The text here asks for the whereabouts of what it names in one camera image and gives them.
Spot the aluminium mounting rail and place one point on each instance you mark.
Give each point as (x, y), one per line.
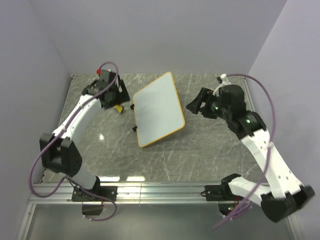
(178, 192)

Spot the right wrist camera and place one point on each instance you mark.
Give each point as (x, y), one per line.
(222, 80)

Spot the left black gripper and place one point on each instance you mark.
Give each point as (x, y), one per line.
(123, 96)

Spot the aluminium side rail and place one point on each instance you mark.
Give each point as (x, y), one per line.
(248, 94)

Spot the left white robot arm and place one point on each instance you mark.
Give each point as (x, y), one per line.
(59, 148)

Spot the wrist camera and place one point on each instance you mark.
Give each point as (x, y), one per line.
(222, 80)
(105, 75)

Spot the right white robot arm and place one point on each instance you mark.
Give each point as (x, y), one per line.
(284, 194)

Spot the yellow-framed whiteboard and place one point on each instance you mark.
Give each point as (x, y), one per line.
(158, 112)

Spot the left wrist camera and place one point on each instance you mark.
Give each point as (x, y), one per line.
(105, 75)

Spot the yellow whiteboard eraser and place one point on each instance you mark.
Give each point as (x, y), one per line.
(119, 108)

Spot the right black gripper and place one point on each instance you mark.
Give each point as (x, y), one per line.
(205, 95)

